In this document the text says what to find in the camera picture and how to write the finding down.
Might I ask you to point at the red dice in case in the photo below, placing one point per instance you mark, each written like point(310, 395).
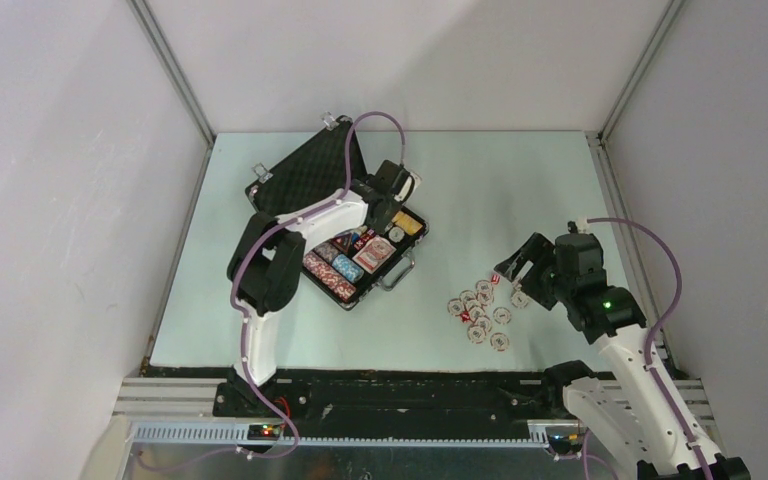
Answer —
point(363, 239)

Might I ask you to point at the yellow poker chip stack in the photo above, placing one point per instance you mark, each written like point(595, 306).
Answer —
point(407, 223)

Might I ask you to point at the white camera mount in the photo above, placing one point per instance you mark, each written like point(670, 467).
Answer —
point(411, 183)
point(579, 226)

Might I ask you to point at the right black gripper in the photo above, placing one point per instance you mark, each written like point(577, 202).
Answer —
point(537, 249)

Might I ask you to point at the white red chip stack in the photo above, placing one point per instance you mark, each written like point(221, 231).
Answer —
point(492, 308)

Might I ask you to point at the black poker set case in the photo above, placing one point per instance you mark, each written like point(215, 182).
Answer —
point(325, 162)

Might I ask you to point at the red white chip row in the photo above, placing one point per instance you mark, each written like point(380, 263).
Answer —
point(329, 277)

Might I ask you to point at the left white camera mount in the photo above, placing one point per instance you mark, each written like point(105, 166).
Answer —
point(411, 183)

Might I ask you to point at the red playing card deck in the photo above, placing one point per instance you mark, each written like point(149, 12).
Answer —
point(374, 254)

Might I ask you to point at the light blue chip stack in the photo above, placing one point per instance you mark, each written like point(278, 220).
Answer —
point(351, 271)

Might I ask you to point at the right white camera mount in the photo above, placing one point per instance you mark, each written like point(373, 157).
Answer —
point(579, 226)

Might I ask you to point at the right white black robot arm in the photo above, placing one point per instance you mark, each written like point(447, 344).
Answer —
point(656, 436)

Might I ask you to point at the blue patterned card deck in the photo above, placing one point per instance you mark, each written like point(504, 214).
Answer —
point(344, 242)

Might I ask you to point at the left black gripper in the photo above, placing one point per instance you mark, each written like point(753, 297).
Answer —
point(382, 223)

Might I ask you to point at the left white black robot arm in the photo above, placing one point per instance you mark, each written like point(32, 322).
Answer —
point(267, 263)

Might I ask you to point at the purple grey chip stack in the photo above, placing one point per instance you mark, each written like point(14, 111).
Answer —
point(327, 251)

